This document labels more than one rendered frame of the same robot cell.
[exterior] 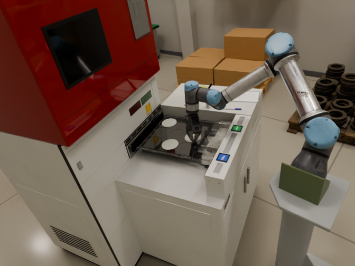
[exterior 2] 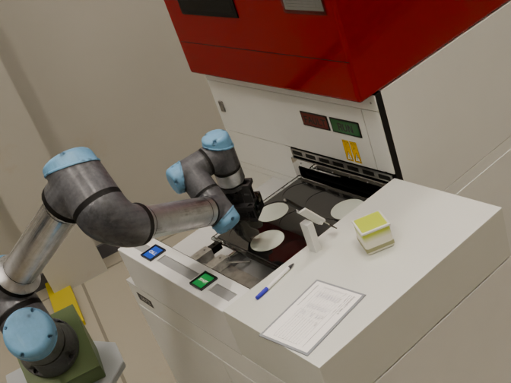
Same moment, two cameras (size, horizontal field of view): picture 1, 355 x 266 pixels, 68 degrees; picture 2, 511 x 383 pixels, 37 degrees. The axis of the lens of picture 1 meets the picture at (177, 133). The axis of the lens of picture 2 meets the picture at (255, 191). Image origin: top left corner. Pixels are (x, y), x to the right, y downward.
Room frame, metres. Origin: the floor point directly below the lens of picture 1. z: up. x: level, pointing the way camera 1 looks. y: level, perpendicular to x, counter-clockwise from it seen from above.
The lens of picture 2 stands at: (2.21, -1.68, 2.05)
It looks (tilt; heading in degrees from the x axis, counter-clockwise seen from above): 28 degrees down; 120
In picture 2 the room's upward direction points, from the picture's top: 20 degrees counter-clockwise
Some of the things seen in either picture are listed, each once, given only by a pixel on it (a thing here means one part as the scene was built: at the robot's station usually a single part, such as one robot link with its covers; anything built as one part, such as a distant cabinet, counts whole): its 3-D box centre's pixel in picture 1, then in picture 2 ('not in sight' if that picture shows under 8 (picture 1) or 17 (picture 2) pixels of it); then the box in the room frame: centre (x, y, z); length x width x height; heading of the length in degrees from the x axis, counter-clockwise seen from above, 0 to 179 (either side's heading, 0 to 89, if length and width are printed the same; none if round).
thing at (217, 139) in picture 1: (218, 143); (234, 283); (1.22, -0.23, 0.87); 0.36 x 0.08 x 0.03; 149
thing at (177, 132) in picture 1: (176, 134); (296, 220); (1.34, 0.01, 0.90); 0.34 x 0.34 x 0.01; 59
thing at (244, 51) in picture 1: (224, 63); not in sight; (3.64, -0.84, 0.38); 1.37 x 1.04 x 0.77; 42
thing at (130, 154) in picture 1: (147, 131); (343, 182); (1.43, 0.19, 0.89); 0.44 x 0.02 x 0.10; 149
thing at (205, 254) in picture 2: (209, 156); (199, 258); (1.08, -0.15, 0.89); 0.08 x 0.03 x 0.03; 59
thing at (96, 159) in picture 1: (124, 130); (296, 135); (1.29, 0.30, 1.02); 0.81 x 0.03 x 0.40; 149
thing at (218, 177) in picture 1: (231, 152); (187, 287); (1.09, -0.27, 0.89); 0.55 x 0.09 x 0.14; 149
